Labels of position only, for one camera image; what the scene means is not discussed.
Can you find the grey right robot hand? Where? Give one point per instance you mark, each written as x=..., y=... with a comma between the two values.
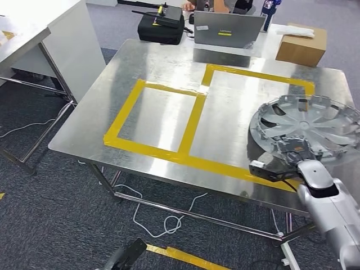
x=292, y=149

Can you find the grey plastic wheel cover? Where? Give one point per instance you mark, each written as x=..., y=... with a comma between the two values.
x=309, y=123

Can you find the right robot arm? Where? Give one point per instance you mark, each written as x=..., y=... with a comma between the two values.
x=331, y=208

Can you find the stainless steel workbench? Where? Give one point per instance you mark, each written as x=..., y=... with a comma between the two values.
x=168, y=59

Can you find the brown cardboard box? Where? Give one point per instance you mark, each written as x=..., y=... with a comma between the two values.
x=300, y=50

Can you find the white power strip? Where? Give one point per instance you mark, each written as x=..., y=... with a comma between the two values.
x=290, y=257

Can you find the white foam wrap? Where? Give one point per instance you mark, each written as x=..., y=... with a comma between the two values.
x=295, y=31

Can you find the grey laptop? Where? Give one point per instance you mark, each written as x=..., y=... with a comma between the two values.
x=228, y=26

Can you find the person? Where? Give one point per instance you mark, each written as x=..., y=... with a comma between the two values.
x=219, y=4

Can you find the yellow floor tape strip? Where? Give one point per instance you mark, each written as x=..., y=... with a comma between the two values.
x=183, y=255

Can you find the black computer mouse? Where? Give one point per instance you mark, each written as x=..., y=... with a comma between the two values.
x=192, y=18

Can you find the person's hand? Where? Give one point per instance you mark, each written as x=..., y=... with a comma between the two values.
x=188, y=5

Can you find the black carrying case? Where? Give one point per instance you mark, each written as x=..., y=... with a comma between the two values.
x=160, y=35

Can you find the white desk with steel legs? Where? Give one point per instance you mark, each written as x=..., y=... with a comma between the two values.
x=73, y=44

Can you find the yellow tape piece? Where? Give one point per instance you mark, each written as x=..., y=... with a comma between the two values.
x=7, y=35

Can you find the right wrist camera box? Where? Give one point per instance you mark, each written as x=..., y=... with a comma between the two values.
x=267, y=172

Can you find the large yellow tape frame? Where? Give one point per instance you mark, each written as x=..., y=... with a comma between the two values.
x=253, y=74

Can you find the small yellow tape frame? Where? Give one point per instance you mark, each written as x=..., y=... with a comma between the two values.
x=124, y=111

